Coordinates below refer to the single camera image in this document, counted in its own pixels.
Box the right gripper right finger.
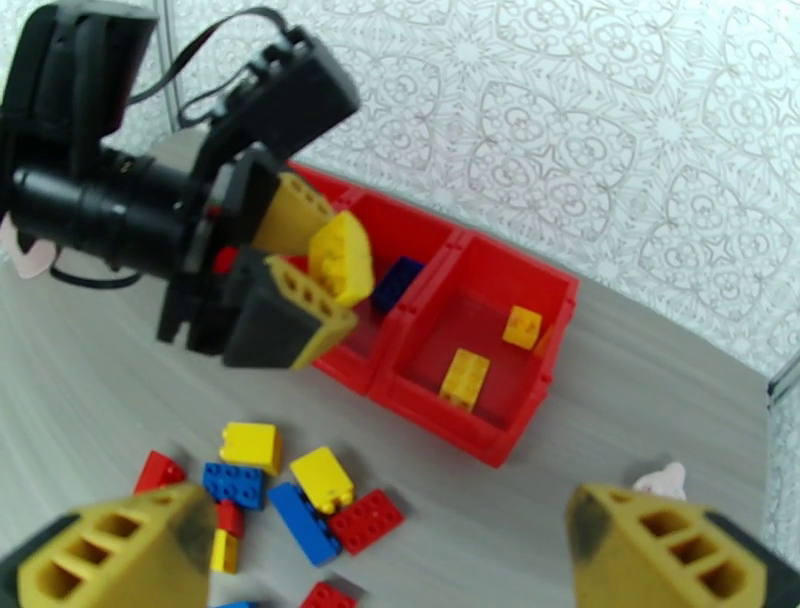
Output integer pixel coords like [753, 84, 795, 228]
[565, 482, 800, 608]

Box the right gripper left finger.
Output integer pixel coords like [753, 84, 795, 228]
[0, 481, 217, 608]

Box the yellow lego brick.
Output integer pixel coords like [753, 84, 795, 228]
[307, 210, 376, 308]
[288, 445, 356, 517]
[502, 304, 544, 351]
[209, 527, 241, 576]
[438, 347, 492, 414]
[218, 421, 284, 478]

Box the red lego brick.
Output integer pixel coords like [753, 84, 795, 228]
[299, 581, 359, 608]
[132, 449, 188, 496]
[214, 499, 245, 540]
[327, 488, 406, 558]

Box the red three-compartment plastic bin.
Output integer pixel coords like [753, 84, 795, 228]
[284, 161, 581, 470]

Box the pink plush toy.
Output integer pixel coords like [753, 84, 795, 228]
[631, 461, 688, 501]

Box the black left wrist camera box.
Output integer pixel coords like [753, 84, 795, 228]
[209, 24, 362, 165]

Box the black left wrist camera cable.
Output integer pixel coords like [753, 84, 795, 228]
[127, 6, 292, 134]

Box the aluminium corner post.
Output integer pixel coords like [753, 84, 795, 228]
[767, 352, 800, 409]

